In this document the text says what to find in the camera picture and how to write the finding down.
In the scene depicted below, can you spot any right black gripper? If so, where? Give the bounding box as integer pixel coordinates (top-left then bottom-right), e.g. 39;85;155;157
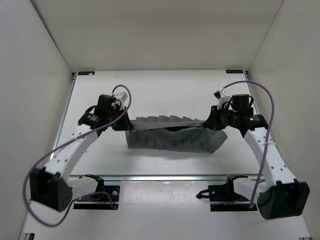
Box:
203;104;238;132

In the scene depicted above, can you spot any grey pleated skirt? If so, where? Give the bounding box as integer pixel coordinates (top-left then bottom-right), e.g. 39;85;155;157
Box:
125;115;228;154

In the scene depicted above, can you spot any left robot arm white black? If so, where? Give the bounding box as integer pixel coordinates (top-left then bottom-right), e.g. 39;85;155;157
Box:
29;92;133;212

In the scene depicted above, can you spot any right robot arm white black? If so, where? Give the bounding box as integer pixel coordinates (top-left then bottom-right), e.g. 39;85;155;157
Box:
203;91;310;220

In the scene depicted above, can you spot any right blue corner sticker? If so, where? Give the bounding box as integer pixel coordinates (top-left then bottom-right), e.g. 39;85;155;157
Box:
225;69;243;74

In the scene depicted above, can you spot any blue corner sticker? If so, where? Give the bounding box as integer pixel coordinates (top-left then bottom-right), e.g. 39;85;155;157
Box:
77;71;95;76
225;69;243;74

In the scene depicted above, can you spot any left blue corner sticker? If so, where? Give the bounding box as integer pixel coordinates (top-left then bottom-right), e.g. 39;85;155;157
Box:
77;71;95;76

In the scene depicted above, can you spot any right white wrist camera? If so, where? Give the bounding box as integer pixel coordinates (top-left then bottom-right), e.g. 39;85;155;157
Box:
213;88;232;110

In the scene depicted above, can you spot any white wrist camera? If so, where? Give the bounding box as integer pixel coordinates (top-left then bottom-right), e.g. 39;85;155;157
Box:
213;88;232;110
111;92;128;111

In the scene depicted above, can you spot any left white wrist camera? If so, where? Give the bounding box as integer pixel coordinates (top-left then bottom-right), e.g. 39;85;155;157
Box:
111;92;128;111

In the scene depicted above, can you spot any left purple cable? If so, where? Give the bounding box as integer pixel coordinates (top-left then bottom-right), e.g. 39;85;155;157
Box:
22;84;133;227

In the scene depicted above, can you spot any purple cable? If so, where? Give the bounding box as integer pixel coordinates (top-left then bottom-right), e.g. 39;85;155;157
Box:
210;80;276;210
22;84;133;227

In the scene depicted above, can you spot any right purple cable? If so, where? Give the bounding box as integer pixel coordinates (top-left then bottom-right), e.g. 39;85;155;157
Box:
210;80;276;210

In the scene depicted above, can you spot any aluminium front rail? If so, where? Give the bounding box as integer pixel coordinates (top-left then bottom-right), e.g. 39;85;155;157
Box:
44;174;251;182

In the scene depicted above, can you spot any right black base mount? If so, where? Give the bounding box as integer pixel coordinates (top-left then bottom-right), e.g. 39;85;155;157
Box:
195;175;257;212

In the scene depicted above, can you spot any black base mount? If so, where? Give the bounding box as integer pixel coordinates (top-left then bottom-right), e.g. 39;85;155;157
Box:
195;175;257;212
73;174;121;211

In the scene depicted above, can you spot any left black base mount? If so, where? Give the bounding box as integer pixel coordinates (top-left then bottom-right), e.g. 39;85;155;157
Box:
73;174;121;211

